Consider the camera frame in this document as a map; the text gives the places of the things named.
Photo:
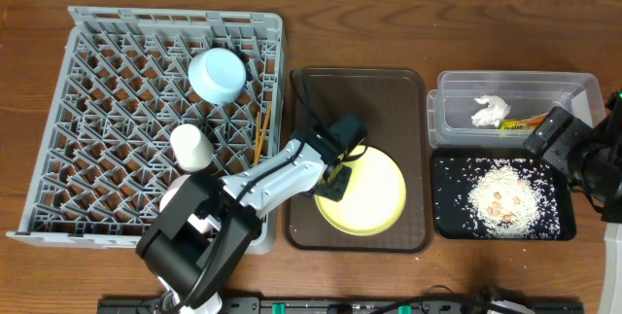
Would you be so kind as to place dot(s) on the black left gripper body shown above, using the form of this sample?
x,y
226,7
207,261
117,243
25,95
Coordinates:
x,y
338,186

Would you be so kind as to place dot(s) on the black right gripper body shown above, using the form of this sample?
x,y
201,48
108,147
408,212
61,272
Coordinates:
x,y
566,151

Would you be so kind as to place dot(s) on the yellow plate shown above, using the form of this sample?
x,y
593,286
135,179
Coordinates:
x,y
374,197

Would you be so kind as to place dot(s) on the yellow green snack wrapper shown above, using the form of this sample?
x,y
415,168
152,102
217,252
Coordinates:
x,y
527,123

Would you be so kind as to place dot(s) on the white tissue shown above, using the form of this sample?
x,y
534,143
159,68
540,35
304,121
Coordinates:
x,y
495,111

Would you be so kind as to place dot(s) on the rice and nuts pile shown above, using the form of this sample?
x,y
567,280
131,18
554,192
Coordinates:
x,y
505,199

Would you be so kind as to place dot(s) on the wooden chopstick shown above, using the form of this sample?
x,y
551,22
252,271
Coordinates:
x,y
263,129
256,143

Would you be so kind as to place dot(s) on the white cup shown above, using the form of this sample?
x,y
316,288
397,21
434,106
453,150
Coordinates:
x,y
192,149

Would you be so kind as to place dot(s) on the light blue bowl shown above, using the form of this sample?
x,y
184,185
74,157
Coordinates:
x,y
218,76

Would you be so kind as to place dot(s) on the pink bowl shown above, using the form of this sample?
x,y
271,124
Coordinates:
x,y
171,191

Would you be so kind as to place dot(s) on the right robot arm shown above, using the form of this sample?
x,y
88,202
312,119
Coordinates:
x,y
590,157

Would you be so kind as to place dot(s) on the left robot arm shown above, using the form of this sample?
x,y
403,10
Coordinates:
x,y
200,237

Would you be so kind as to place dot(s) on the black waste tray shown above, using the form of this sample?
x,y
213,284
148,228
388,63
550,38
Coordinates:
x,y
452,217

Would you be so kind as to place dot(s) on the grey dishwasher rack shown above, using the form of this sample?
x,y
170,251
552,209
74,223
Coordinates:
x,y
105,159

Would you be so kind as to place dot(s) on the clear plastic bin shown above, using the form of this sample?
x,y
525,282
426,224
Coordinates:
x,y
528,93

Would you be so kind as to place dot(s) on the brown plastic tray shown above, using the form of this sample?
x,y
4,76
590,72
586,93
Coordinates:
x,y
391,103

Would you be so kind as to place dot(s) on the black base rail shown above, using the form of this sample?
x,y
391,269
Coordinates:
x,y
253,305

